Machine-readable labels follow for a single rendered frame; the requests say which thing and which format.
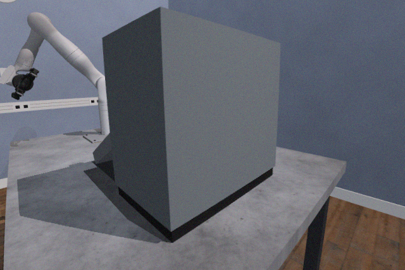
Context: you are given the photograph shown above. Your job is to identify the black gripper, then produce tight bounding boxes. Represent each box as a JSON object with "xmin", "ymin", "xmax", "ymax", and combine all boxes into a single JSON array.
[{"xmin": 11, "ymin": 68, "xmax": 39, "ymax": 100}]

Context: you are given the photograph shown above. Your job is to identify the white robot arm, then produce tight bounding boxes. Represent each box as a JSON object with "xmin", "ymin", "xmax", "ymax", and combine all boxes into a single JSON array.
[{"xmin": 0, "ymin": 12, "xmax": 109, "ymax": 135}]

